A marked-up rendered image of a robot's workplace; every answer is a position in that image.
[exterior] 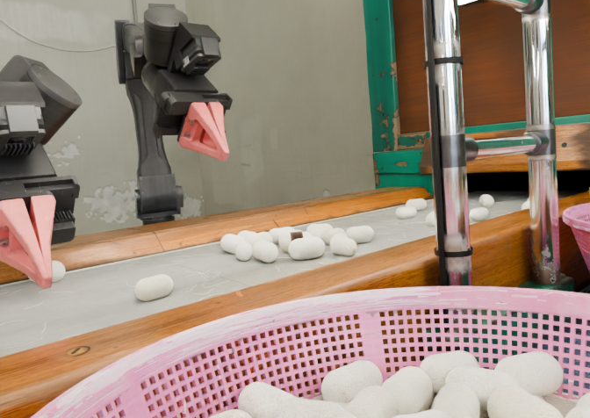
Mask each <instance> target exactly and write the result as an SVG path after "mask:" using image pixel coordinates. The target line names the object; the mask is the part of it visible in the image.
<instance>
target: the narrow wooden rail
mask: <svg viewBox="0 0 590 418"><path fill-rule="evenodd" d="M586 203H590V195H589V191H587V192H583V193H580V194H577V195H574V196H570V197H568V198H562V199H559V200H558V224H559V248H560V272H561V273H562V274H565V276H566V277H573V279H574V292H580V291H582V290H583V289H585V288H586V287H588V286H589V285H590V273H589V270H588V268H587V266H586V262H585V260H584V258H583V255H582V254H581V251H580V249H579V245H578V243H577V241H576V239H575V236H574V234H573V231H572V229H571V227H570V226H568V225H566V224H565V223H564V222H563V212H564V210H566V209H567V208H569V207H572V206H576V205H582V204H586ZM470 238H471V246H472V247H473V255H471V272H472V286H496V287H516V286H518V285H521V284H523V283H525V282H527V281H529V280H530V279H532V257H531V236H530V215H529V208H528V209H524V210H520V211H518V212H514V213H509V214H506V215H502V216H500V217H496V218H492V219H489V220H484V221H480V222H478V223H474V224H471V225H470ZM435 247H436V240H435V234H434V235H431V236H428V237H424V238H421V239H418V240H415V241H410V242H406V243H403V244H400V245H397V246H393V247H390V248H387V249H381V250H378V251H375V252H371V253H369V254H365V255H362V256H356V257H353V258H350V259H347V260H343V261H340V262H337V263H331V264H329V265H325V266H321V267H319V268H315V269H312V270H307V271H303V272H300V273H297V274H294V275H290V276H287V277H281V278H279V279H275V280H272V281H269V282H266V283H262V284H259V285H253V286H250V287H247V288H244V289H240V290H238V291H234V292H229V293H226V294H222V295H219V296H216V297H212V298H209V299H204V300H200V301H198V302H194V303H191V304H188V305H184V306H179V307H176V308H172V309H170V310H166V311H163V312H159V313H154V314H150V315H148V316H144V317H141V318H138V319H135V320H131V321H126V322H123V323H119V324H116V325H113V326H110V327H107V328H101V329H98V330H95V331H91V332H89V333H85V334H81V335H76V336H73V337H69V338H67V339H63V340H60V341H57V342H51V343H48V344H45V345H41V346H39V347H35V348H32V349H28V350H23V351H20V352H17V353H13V354H10V355H7V356H4V357H0V418H31V417H32V416H33V415H34V414H36V413H37V412H38V411H40V410H41V409H42V408H43V407H44V406H45V405H47V404H48V403H50V402H51V401H52V400H54V399H56V398H57V397H58V396H60V395H61V394H63V393H65V392H66V391H67V390H68V389H70V388H71V387H73V386H75V385H76V384H78V383H80V382H81V381H83V380H84V379H86V378H87V377H89V376H91V375H92V374H94V373H96V372H97V371H100V370H102V369H103V368H104V367H106V366H108V365H110V364H112V363H114V362H116V361H118V360H120V359H121V358H123V357H126V356H128V355H130V354H132V353H134V352H135V351H137V350H140V349H142V348H145V347H147V346H148V345H150V344H153V343H155V342H158V341H160V340H162V339H165V338H167V337H170V336H172V335H175V334H178V333H180V332H183V331H185V330H187V329H190V328H195V327H196V326H199V325H202V324H205V323H207V322H210V321H216V320H218V319H221V318H225V317H227V316H230V315H234V314H239V313H243V312H246V311H249V310H253V309H257V308H261V307H265V306H272V305H275V304H280V303H284V302H289V301H293V300H298V299H307V298H312V297H318V296H324V295H330V294H336V293H344V292H358V291H367V290H377V289H388V288H401V287H420V286H438V272H437V256H436V255H435V252H434V248H435Z"/></svg>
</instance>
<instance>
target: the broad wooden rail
mask: <svg viewBox="0 0 590 418"><path fill-rule="evenodd" d="M417 198H423V199H424V200H429V199H433V198H434V197H433V196H432V195H431V193H430V192H429V191H428V190H427V189H426V188H424V187H423V186H415V187H385V188H379V189H374V190H368V191H358V192H351V193H346V194H341V195H334V196H329V197H323V198H313V199H307V200H301V201H296V202H290V203H284V204H278V205H268V206H262V207H257V208H250V209H245V210H240V211H233V212H228V213H217V214H212V215H206V216H200V217H195V218H189V219H183V220H172V221H167V222H161V223H155V224H149V225H144V226H138V227H128V228H121V229H116V230H111V231H104V232H99V233H93V234H83V235H77V236H75V238H74V239H73V240H72V241H69V242H64V243H58V244H53V245H51V247H50V248H51V259H52V261H59V262H61V263H62V264H63V265H64V267H65V272H68V271H72V270H80V269H85V268H89V267H94V266H98V265H103V264H108V263H116V262H120V261H125V260H129V259H134V258H138V257H143V256H151V255H155V254H160V253H164V252H169V251H173V250H178V249H186V248H190V247H195V246H199V245H204V244H208V243H213V242H217V241H221V239H222V237H223V236H224V235H226V234H234V235H238V233H239V232H241V231H244V230H246V231H250V232H255V233H257V234H258V233H261V232H269V231H270V230H271V229H273V228H280V227H296V226H301V225H305V224H310V223H314V222H319V221H323V220H331V219H336V218H341V217H345V216H350V215H354V214H359V213H367V212H371V211H376V210H380V209H385V208H389V207H394V206H398V205H405V204H406V203H407V201H408V200H409V199H417ZM28 279H30V278H29V277H28V276H27V275H26V274H25V273H24V272H22V271H20V270H17V269H15V268H13V267H12V266H10V265H9V264H7V263H4V262H2V261H1V260H0V285H6V284H10V283H15V282H19V281H24V280H28Z"/></svg>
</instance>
